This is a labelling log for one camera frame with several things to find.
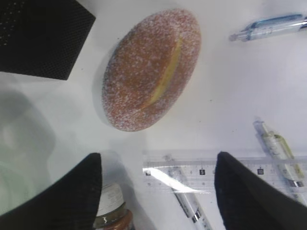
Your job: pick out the green wavy glass plate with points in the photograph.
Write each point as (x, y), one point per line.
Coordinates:
(26, 142)

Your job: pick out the cream grip pen middle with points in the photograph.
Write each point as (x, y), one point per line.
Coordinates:
(284, 161)

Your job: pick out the clear plastic ruler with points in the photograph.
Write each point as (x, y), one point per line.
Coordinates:
(193, 170)

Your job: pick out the blue grey pen right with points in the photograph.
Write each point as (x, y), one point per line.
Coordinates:
(287, 24)

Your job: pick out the grey grip pen left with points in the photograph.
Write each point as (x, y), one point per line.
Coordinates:
(186, 195)

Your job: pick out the brown coffee drink bottle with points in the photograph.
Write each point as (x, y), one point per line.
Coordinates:
(112, 212)

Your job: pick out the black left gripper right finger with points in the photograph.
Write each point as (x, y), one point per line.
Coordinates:
(246, 202)

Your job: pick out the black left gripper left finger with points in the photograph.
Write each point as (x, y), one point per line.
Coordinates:
(69, 204)

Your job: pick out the sugared bread roll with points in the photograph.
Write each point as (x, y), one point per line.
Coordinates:
(150, 68)

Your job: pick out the black mesh pen holder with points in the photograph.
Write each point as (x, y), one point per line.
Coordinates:
(42, 38)

